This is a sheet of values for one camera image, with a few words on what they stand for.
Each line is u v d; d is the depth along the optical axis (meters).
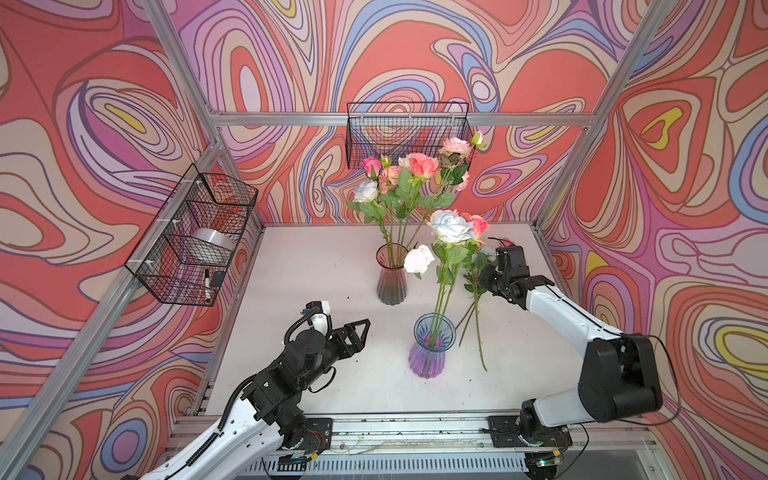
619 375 0.44
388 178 0.77
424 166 0.71
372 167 0.78
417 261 0.57
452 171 0.73
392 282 0.99
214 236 0.73
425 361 0.84
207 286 0.72
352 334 0.65
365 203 0.76
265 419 0.50
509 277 0.68
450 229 0.56
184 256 0.73
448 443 0.73
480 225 0.63
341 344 0.63
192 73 0.78
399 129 0.98
